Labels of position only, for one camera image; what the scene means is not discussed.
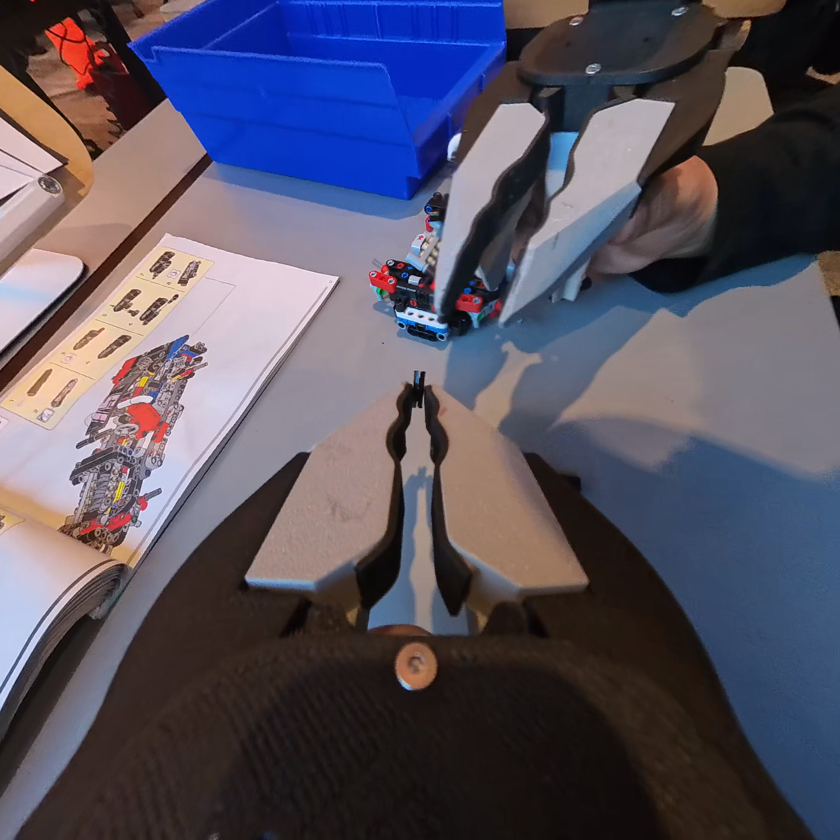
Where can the blue plastic bin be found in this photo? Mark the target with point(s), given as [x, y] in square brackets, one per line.
[295, 98]

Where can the toy brick instruction booklet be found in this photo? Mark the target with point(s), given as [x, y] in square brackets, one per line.
[229, 315]

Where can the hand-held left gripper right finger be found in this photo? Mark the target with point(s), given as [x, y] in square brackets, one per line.
[512, 518]

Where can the person's right forearm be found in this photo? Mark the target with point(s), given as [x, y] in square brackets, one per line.
[774, 190]

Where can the instruction sheet on wooden stand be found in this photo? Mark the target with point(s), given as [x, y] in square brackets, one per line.
[59, 131]

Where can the person's right hand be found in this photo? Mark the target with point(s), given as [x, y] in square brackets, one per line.
[669, 216]

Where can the toy brick car model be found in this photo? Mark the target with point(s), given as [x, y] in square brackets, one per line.
[413, 289]

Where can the small black toy pin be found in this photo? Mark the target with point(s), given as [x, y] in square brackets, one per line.
[420, 384]

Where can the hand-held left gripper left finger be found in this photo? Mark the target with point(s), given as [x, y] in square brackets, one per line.
[334, 512]

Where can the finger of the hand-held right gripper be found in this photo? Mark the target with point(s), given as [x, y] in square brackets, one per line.
[479, 197]
[617, 151]

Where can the grey desk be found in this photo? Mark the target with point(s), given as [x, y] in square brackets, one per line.
[590, 426]

